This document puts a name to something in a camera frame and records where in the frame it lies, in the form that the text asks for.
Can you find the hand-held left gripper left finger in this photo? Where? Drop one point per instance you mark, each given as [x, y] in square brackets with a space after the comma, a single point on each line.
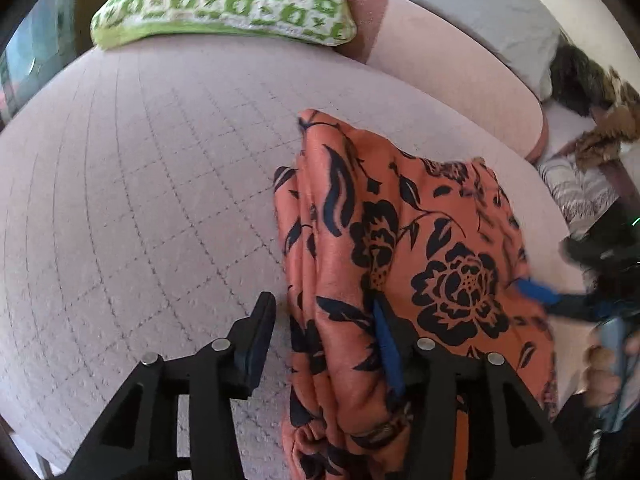
[257, 340]

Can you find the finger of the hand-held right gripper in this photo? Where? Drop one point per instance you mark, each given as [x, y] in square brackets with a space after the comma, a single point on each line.
[537, 291]

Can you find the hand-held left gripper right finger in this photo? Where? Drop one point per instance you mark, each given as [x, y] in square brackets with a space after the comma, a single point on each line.
[390, 360]

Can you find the orange floral garment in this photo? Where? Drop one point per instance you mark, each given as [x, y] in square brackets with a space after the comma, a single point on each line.
[425, 240]

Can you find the person's right hand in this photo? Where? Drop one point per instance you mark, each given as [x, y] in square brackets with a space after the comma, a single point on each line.
[600, 375]

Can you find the grey patterned blanket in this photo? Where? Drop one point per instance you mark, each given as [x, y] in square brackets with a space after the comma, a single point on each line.
[575, 190]

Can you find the person's black clothing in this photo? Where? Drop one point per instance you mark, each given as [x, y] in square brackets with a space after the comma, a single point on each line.
[570, 440]

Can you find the brown black furry cloth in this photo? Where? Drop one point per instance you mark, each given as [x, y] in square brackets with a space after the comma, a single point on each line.
[590, 85]

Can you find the quilted bed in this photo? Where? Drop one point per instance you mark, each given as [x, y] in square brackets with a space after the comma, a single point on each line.
[125, 185]

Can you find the pink bolster cushion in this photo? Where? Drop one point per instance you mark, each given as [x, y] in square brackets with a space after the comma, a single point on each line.
[450, 60]

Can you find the plain grey pillow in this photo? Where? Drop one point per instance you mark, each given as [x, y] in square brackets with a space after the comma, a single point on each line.
[490, 15]

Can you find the green patterned pillow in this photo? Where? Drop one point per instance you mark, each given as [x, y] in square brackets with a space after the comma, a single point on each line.
[225, 0]

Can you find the glass window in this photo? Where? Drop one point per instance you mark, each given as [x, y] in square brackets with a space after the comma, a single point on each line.
[40, 45]

